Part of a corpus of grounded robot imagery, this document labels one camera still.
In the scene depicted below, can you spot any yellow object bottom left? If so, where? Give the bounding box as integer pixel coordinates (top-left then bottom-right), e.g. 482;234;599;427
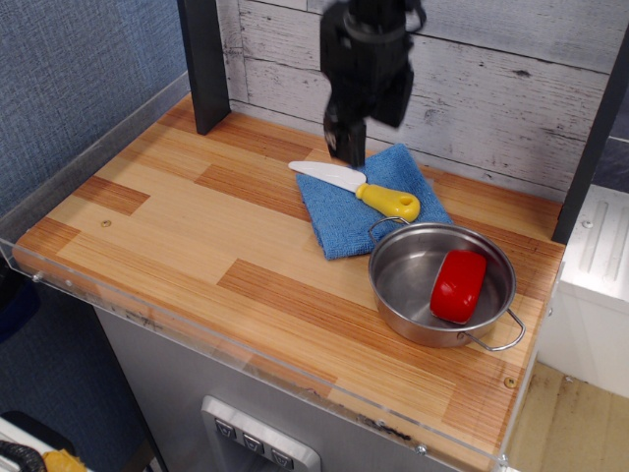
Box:
42;449;87;472

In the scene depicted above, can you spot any toy knife yellow handle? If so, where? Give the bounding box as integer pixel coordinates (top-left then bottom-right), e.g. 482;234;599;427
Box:
287;160;422;223

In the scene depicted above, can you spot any blue cloth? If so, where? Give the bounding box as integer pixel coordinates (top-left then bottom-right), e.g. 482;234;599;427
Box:
296;144;452;261

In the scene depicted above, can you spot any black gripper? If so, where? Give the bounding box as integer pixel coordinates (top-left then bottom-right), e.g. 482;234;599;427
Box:
319;2;414;165

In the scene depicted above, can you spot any black cable bottom left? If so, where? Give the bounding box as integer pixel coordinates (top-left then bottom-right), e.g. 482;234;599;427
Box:
0;441;43;472

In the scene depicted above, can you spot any clear acrylic guard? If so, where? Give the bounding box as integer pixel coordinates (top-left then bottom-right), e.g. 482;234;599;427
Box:
1;80;563;471

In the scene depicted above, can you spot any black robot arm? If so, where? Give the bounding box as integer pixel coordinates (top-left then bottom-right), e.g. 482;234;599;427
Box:
319;1;427;168

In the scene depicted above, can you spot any dark grey right post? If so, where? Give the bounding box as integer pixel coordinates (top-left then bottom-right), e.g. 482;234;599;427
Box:
551;30;628;244

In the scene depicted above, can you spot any white ribbed box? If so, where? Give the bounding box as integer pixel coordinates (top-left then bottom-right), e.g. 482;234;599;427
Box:
538;185;628;397

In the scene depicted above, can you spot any steel pot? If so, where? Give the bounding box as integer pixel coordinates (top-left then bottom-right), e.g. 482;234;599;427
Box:
369;220;526;352

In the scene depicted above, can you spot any dark grey post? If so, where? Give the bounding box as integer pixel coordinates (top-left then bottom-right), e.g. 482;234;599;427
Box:
177;0;231;135
551;30;628;244

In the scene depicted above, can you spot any silver dispenser panel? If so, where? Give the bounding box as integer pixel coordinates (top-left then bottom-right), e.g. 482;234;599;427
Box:
200;395;321;471

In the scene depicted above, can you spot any dark grey left post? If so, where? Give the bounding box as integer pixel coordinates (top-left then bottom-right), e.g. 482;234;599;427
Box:
177;0;231;135

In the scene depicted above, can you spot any red toy cheese wheel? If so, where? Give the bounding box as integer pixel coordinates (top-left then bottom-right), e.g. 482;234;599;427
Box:
429;250;487;325

